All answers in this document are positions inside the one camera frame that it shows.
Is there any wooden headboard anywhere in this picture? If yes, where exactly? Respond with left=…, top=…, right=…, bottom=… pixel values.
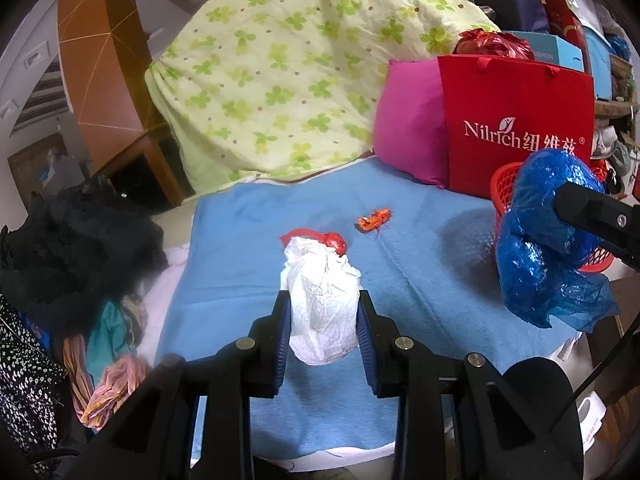
left=57, top=0, right=197, bottom=207

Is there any shiny red plastic bag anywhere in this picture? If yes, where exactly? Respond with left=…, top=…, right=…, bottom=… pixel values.
left=455, top=29, right=536, bottom=64

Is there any blue plastic bag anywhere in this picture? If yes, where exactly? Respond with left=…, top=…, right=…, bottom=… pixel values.
left=495, top=148, right=619, bottom=334

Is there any white bed sheet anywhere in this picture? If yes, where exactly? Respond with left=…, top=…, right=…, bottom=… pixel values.
left=142, top=244, right=202, bottom=361

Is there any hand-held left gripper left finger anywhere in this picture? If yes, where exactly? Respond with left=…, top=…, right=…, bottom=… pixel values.
left=65, top=289, right=293, bottom=480

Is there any black fluffy garment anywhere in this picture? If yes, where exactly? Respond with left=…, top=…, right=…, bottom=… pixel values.
left=0, top=179, right=169, bottom=332

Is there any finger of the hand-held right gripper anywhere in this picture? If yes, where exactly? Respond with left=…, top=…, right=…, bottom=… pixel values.
left=592, top=239, right=640, bottom=272
left=553, top=180, right=640, bottom=242

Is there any white plastic bag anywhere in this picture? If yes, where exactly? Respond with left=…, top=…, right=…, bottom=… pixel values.
left=280, top=236, right=362, bottom=366

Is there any wooden door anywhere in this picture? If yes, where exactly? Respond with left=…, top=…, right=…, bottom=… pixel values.
left=7, top=132, right=94, bottom=197

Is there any knotted red plastic bag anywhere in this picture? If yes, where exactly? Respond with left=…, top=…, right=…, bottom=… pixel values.
left=279, top=228, right=349, bottom=259

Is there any black white dotted cloth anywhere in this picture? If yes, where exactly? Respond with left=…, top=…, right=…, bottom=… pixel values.
left=0, top=294, right=69, bottom=467

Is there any teal cloth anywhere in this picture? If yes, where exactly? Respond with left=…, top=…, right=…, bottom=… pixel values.
left=87, top=300, right=137, bottom=377

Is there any green clover quilt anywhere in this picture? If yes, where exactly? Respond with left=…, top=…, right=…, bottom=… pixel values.
left=144, top=0, right=502, bottom=197

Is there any blue blanket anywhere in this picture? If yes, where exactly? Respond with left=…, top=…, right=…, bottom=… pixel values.
left=155, top=156, right=601, bottom=457

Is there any light blue box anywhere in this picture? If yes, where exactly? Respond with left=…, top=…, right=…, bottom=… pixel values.
left=505, top=30, right=586, bottom=74

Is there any pink yellow striped cloth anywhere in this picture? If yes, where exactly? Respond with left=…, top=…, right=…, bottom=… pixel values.
left=62, top=334, right=152, bottom=429

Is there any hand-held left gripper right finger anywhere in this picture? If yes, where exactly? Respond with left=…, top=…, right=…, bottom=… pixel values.
left=355, top=289, right=507, bottom=480

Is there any red mesh basket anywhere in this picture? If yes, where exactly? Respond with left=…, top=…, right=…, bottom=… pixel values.
left=490, top=161, right=619, bottom=274

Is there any white plastic container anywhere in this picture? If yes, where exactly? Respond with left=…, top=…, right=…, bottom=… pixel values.
left=574, top=389, right=609, bottom=452

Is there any pink pillow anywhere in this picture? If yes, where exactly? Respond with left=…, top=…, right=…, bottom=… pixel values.
left=372, top=58, right=454, bottom=190

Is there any red paper bag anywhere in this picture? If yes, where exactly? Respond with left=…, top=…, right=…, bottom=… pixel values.
left=437, top=55, right=596, bottom=200

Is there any dark red gift bag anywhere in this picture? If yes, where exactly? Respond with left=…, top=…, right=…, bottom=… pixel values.
left=538, top=0, right=594, bottom=77

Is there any small orange toy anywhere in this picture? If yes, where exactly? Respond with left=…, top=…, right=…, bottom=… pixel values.
left=356, top=206, right=394, bottom=235

